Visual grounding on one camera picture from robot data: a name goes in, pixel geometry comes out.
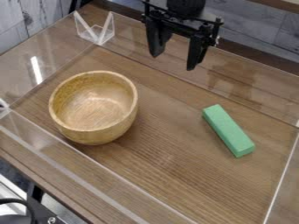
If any wooden bowl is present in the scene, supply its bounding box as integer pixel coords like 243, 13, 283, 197
48, 70, 139, 145

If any clear acrylic tray wall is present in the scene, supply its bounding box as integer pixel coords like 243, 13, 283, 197
0, 99, 196, 224

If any black table leg bracket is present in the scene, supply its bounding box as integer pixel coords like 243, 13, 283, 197
27, 183, 65, 224

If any black cable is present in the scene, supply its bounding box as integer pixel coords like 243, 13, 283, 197
0, 198, 33, 224

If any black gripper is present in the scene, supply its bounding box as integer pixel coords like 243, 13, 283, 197
142, 0, 224, 71

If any clear acrylic corner bracket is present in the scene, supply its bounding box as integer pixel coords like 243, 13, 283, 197
73, 11, 115, 46

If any green rectangular stick block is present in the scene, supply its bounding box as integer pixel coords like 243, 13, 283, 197
202, 104, 256, 158

